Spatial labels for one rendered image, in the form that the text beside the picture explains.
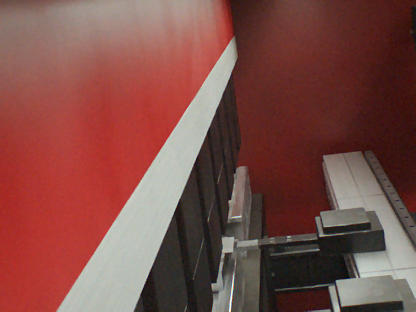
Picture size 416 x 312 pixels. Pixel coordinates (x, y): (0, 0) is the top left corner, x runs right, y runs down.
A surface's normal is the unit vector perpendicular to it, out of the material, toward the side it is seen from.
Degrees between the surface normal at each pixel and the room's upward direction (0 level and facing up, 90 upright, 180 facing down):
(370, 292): 0
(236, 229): 90
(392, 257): 0
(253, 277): 0
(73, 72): 90
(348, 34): 90
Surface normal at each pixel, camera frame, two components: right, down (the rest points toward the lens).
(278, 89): -0.07, 0.21
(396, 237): -0.14, -0.97
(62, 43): 0.99, -0.12
